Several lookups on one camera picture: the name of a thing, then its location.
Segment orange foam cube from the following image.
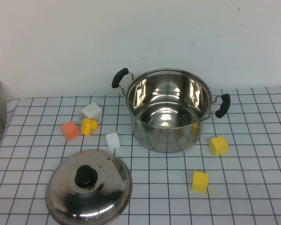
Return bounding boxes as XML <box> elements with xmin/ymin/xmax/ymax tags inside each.
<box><xmin>61</xmin><ymin>120</ymin><xmax>80</xmax><ymax>142</ymax></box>

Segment yellow foam cube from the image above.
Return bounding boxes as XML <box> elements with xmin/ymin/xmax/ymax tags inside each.
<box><xmin>209</xmin><ymin>136</ymin><xmax>229</xmax><ymax>157</ymax></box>
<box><xmin>191</xmin><ymin>171</ymin><xmax>209</xmax><ymax>193</ymax></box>

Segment white power adapter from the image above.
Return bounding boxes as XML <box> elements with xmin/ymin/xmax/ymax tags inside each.
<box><xmin>78</xmin><ymin>102</ymin><xmax>103</xmax><ymax>120</ymax></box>

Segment yellow rubber duck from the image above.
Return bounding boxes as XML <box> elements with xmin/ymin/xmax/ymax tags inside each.
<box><xmin>81</xmin><ymin>118</ymin><xmax>99</xmax><ymax>136</ymax></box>

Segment steel lid with black knob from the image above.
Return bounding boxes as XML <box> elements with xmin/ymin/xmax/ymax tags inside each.
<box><xmin>45</xmin><ymin>150</ymin><xmax>133</xmax><ymax>225</ymax></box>

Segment white black grid tablecloth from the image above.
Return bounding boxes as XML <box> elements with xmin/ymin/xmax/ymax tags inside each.
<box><xmin>0</xmin><ymin>86</ymin><xmax>281</xmax><ymax>225</ymax></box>

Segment stainless steel pot black handles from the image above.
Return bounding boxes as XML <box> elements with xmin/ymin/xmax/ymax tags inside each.
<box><xmin>111</xmin><ymin>67</ymin><xmax>231</xmax><ymax>153</ymax></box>

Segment white foam cube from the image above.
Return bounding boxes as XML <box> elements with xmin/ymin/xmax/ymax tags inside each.
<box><xmin>105</xmin><ymin>132</ymin><xmax>121</xmax><ymax>150</ymax></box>

